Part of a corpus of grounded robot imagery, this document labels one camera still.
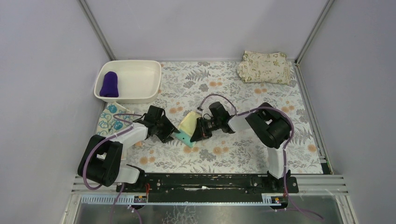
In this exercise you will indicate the white cable duct strip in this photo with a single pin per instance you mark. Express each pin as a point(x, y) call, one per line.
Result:
point(110, 199)

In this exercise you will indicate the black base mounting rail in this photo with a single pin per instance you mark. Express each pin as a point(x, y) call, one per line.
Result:
point(210, 188)

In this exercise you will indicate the yellow teal patterned towel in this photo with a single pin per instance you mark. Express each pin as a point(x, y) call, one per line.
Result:
point(187, 127)

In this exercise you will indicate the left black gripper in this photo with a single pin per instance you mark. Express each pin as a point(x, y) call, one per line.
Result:
point(165, 127)

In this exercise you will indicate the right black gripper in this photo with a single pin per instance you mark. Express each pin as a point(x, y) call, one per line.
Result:
point(200, 129)

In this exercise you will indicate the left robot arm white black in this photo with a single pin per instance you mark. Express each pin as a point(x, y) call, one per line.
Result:
point(101, 164)

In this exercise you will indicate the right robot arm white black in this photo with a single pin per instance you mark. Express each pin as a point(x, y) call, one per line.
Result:
point(271, 126)

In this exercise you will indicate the cream patterned folded towel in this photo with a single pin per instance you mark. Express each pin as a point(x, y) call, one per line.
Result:
point(258, 67)

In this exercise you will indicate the white bear patterned towel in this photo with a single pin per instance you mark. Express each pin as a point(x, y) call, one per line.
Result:
point(114, 119)

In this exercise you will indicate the purple towel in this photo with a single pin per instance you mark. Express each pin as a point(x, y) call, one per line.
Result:
point(109, 87)

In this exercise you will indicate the floral patterned table mat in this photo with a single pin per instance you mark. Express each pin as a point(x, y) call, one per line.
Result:
point(186, 85)

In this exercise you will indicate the white rectangular basin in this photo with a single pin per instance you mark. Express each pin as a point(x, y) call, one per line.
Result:
point(138, 81)

